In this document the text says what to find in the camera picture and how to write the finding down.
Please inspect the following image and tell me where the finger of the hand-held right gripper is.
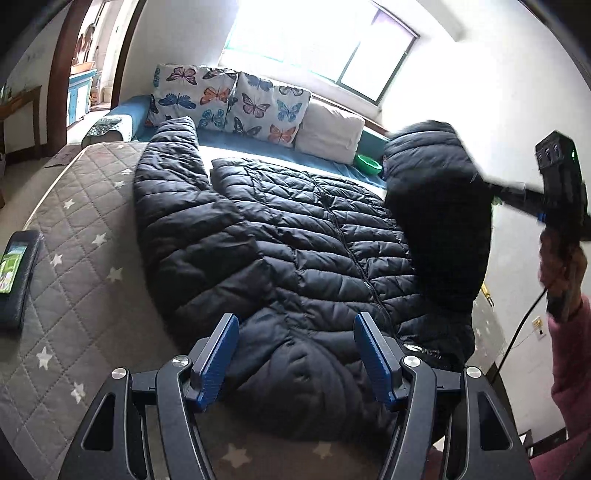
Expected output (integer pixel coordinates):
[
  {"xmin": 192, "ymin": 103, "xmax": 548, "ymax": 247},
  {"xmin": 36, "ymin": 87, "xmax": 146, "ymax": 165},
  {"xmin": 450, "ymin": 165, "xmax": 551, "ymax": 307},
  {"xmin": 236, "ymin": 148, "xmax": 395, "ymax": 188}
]
[{"xmin": 488, "ymin": 181, "xmax": 548, "ymax": 221}]

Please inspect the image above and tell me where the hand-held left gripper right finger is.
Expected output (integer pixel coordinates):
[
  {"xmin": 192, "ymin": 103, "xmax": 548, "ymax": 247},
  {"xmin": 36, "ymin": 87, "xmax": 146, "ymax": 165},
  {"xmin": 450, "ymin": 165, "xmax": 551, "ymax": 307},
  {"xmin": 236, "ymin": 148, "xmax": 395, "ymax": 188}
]
[{"xmin": 353, "ymin": 312, "xmax": 539, "ymax": 480}]

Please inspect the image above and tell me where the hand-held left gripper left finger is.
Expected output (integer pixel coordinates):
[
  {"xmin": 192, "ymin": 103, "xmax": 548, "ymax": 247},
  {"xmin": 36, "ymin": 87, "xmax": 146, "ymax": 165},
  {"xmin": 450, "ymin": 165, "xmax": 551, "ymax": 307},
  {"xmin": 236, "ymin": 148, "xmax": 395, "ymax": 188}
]
[{"xmin": 58, "ymin": 313, "xmax": 240, "ymax": 480}]

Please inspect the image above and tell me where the black puffer jacket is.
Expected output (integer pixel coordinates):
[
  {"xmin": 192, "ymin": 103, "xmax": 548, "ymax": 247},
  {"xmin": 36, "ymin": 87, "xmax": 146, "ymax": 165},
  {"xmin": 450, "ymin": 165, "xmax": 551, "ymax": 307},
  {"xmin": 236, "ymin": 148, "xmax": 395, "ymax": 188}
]
[{"xmin": 134, "ymin": 116, "xmax": 493, "ymax": 444}]

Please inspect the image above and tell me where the person's right forearm pink sleeve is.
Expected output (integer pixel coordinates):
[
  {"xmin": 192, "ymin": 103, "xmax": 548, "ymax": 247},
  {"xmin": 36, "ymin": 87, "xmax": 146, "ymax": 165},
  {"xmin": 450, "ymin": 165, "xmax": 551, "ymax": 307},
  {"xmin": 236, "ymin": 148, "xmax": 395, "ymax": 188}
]
[{"xmin": 549, "ymin": 294, "xmax": 591, "ymax": 444}]

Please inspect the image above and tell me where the person's right hand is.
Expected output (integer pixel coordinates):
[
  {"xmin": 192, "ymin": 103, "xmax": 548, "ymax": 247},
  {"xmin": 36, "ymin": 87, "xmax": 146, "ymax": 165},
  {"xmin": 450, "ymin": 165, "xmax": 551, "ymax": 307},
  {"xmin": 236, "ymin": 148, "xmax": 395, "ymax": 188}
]
[{"xmin": 539, "ymin": 227, "xmax": 583, "ymax": 319}]

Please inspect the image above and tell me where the green bowl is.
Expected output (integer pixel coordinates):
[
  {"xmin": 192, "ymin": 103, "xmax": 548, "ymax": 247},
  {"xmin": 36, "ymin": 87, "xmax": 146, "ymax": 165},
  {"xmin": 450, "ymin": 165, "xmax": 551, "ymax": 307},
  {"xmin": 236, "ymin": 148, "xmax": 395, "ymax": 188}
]
[{"xmin": 355, "ymin": 154, "xmax": 383, "ymax": 175}]

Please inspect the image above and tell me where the grey quilted star bed cover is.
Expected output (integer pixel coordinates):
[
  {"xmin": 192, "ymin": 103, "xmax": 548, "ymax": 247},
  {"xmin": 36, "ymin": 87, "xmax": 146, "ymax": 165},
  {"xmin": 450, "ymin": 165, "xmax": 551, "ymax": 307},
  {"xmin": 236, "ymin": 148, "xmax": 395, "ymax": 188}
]
[{"xmin": 0, "ymin": 140, "xmax": 506, "ymax": 480}]

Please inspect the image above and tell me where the white pillow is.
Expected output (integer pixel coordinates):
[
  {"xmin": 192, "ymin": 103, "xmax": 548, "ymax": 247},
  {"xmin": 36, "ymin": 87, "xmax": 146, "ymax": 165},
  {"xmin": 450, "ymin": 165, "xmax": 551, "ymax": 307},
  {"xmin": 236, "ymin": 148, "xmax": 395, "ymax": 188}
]
[{"xmin": 294, "ymin": 99, "xmax": 366, "ymax": 165}]

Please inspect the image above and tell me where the smartphone in black case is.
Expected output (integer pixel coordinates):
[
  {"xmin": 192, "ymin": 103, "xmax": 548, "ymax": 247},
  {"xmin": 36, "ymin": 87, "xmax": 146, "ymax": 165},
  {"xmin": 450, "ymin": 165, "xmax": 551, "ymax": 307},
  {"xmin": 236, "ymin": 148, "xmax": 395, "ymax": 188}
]
[{"xmin": 0, "ymin": 230, "xmax": 43, "ymax": 330}]

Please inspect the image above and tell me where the butterfly print pillow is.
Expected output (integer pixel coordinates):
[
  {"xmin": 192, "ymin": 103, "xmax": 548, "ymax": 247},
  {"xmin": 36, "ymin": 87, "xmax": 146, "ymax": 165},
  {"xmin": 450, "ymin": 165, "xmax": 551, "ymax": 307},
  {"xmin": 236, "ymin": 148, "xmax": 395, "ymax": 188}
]
[
  {"xmin": 228, "ymin": 71, "xmax": 313, "ymax": 149},
  {"xmin": 146, "ymin": 64, "xmax": 239, "ymax": 132}
]

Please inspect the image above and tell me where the teal patterned small cushion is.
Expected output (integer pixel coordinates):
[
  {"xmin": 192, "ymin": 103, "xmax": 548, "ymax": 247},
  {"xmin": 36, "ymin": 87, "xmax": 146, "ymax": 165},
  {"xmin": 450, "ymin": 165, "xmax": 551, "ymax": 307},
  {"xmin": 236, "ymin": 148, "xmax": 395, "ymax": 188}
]
[{"xmin": 83, "ymin": 116, "xmax": 123, "ymax": 140}]

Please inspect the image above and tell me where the blue cabinet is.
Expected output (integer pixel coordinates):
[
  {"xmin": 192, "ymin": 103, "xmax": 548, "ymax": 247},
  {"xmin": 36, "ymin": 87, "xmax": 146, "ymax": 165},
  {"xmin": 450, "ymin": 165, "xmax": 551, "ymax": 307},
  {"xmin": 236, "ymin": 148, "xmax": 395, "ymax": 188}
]
[{"xmin": 66, "ymin": 60, "xmax": 103, "ymax": 126}]

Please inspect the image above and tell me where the wooden side table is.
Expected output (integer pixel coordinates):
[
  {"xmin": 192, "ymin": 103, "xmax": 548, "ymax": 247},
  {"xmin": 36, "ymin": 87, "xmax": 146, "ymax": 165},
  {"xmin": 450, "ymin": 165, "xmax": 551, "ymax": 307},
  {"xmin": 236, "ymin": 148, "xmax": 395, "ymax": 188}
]
[{"xmin": 0, "ymin": 85, "xmax": 43, "ymax": 158}]

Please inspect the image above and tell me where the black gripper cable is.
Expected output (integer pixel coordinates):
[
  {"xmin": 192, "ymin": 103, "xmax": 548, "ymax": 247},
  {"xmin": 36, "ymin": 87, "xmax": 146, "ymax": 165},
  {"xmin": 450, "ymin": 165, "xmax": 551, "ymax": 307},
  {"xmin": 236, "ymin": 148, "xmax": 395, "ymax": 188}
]
[{"xmin": 489, "ymin": 286, "xmax": 552, "ymax": 384}]

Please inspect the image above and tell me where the brown door frame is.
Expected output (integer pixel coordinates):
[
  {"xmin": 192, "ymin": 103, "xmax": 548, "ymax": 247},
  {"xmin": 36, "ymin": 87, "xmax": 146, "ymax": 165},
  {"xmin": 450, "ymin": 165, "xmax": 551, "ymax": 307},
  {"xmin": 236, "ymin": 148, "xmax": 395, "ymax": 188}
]
[{"xmin": 45, "ymin": 0, "xmax": 149, "ymax": 161}]

